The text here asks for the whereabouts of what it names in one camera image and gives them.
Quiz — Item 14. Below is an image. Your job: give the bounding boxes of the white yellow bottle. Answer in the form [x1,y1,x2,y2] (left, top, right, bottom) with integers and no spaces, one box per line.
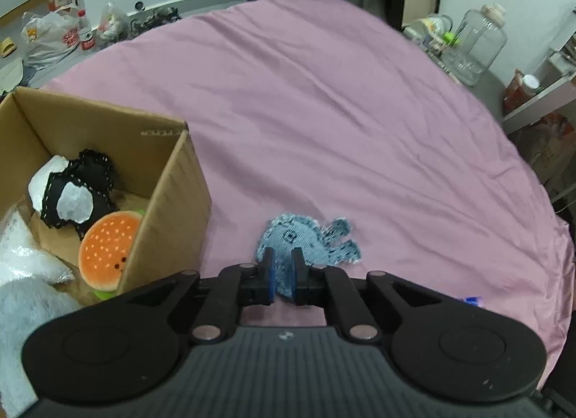
[402,14,453,43]

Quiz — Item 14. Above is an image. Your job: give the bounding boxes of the blue denim soft toy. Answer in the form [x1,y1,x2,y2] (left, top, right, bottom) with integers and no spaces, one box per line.
[256,214,363,297]

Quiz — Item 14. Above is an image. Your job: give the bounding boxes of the white soft pad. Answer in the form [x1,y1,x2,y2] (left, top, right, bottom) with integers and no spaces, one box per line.
[28,154,70,212]

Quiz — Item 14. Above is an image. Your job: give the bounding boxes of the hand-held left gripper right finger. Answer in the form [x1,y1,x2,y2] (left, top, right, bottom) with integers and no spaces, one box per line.
[292,248,451,347]

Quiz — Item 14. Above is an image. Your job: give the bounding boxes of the grey fluffy plush toy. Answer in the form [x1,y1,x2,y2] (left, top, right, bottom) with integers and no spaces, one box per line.
[0,280,86,418]

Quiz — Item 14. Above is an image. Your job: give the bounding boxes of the white cloth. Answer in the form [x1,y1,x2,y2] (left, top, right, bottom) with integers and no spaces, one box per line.
[0,57,25,95]

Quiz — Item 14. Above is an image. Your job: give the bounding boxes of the white desk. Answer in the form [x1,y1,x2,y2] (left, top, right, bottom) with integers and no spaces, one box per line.
[501,46,576,135]

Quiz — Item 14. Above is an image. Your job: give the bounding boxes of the clear plastic bag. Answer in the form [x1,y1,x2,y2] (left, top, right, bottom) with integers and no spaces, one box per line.
[96,1,131,50]

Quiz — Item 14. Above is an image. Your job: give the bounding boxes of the clear bag of white stuffing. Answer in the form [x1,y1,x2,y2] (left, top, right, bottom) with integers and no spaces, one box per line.
[0,206,76,286]

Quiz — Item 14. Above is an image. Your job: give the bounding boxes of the pink bed sheet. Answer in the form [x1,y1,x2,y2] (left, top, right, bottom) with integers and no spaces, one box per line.
[38,0,576,356]

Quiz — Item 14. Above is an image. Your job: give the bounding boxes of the jar with white lid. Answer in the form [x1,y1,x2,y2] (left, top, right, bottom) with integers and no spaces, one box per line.
[503,69,541,113]

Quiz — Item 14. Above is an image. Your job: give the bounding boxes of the black stitched plush white patch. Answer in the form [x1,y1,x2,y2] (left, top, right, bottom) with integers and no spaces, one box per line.
[40,148,120,239]

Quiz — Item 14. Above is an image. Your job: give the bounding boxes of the brown cardboard box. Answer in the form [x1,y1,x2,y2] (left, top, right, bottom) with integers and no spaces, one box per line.
[0,86,213,311]

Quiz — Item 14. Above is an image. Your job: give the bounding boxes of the water bottle red label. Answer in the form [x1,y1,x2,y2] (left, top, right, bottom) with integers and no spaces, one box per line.
[77,9,96,53]

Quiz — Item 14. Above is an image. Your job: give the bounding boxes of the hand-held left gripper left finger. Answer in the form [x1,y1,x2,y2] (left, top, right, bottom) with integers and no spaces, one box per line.
[130,247,276,347]

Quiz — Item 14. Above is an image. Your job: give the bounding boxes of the orange burger plush toy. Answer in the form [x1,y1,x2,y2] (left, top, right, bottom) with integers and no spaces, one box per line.
[77,210,147,301]

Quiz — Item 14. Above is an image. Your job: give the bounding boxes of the white plastic bag red print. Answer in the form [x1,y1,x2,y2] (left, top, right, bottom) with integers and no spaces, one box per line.
[21,4,84,70]

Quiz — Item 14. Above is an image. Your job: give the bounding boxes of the large clear water jug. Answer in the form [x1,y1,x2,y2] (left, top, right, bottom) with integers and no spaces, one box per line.
[443,3,508,87]

